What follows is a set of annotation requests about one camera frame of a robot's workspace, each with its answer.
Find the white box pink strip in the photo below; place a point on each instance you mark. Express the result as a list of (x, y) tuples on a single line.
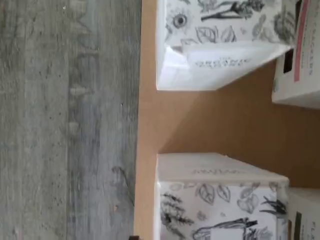
[(305, 62), (225, 25)]

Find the white box green strip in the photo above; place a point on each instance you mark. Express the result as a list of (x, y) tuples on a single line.
[(307, 220), (212, 200)]

